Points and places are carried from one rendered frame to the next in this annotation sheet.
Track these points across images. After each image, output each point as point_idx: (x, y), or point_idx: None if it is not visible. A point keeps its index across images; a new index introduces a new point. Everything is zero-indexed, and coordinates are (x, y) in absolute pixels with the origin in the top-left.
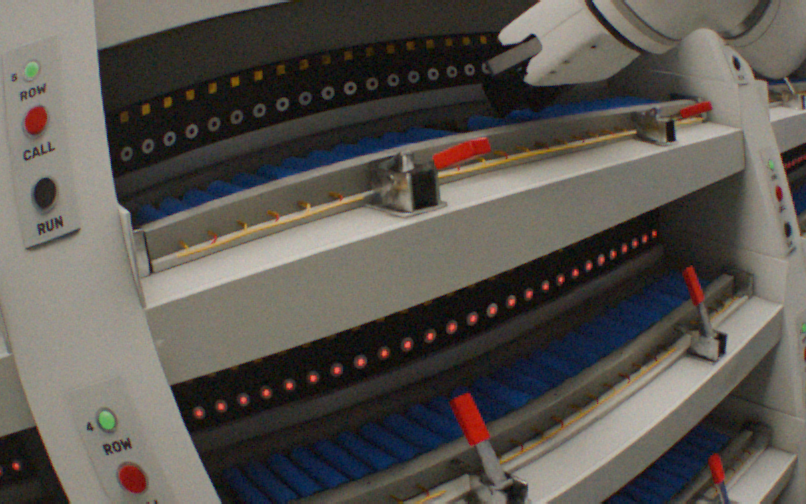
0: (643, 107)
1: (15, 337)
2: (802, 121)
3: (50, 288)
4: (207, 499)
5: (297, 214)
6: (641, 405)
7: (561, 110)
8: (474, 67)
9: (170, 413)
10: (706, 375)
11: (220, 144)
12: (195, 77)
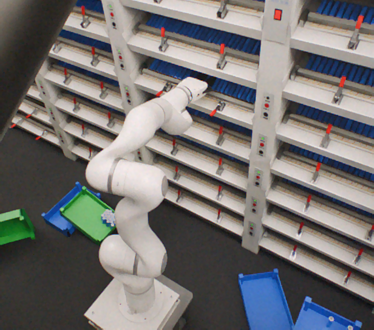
0: (230, 99)
1: (118, 75)
2: (312, 147)
3: (122, 74)
4: (135, 99)
5: (159, 80)
6: (200, 133)
7: (223, 84)
8: None
9: (133, 91)
10: (211, 143)
11: None
12: None
